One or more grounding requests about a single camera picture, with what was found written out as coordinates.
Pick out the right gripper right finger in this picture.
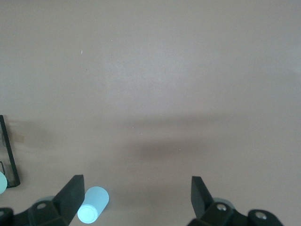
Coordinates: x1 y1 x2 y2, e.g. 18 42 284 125
187 176 247 226

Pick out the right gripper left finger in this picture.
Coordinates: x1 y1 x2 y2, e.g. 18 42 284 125
13 174 85 226

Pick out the black wire cup holder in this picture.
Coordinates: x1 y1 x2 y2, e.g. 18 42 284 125
0 114 21 188

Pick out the light blue plastic cup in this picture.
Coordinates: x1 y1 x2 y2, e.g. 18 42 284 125
77 186 110 224

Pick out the mint green plastic cup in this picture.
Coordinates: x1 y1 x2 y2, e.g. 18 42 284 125
0 171 8 195

